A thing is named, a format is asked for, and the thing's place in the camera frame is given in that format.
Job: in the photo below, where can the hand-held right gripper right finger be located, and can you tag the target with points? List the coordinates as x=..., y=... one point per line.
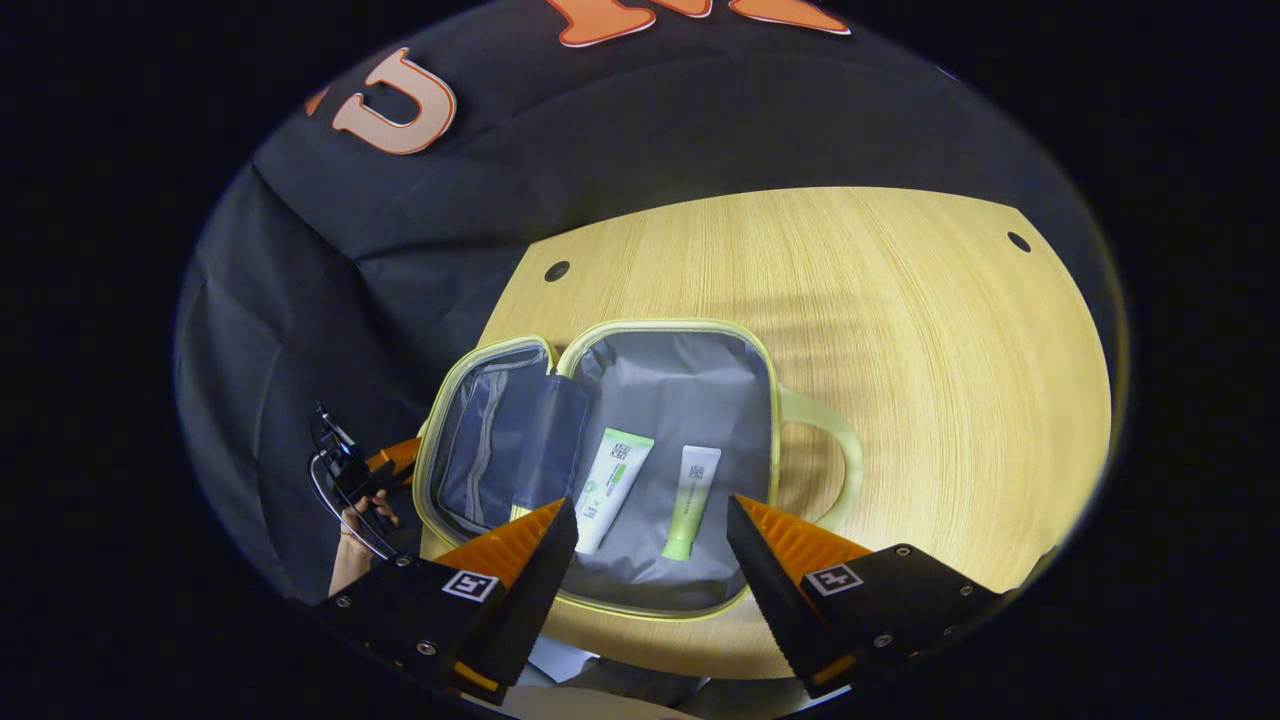
x=765, y=585

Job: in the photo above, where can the pale yellow suitcase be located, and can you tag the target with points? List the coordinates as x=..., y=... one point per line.
x=670, y=400

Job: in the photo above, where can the white green-label tube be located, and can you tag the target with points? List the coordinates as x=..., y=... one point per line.
x=612, y=480

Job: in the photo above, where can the black backdrop cloth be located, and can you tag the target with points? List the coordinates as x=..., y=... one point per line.
x=350, y=230

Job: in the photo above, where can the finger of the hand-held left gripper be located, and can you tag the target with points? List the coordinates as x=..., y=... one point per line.
x=402, y=460

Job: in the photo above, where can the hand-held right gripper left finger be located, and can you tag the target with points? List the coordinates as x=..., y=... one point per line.
x=530, y=595

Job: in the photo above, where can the translucent green-cap tube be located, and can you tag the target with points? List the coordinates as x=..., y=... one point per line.
x=693, y=495

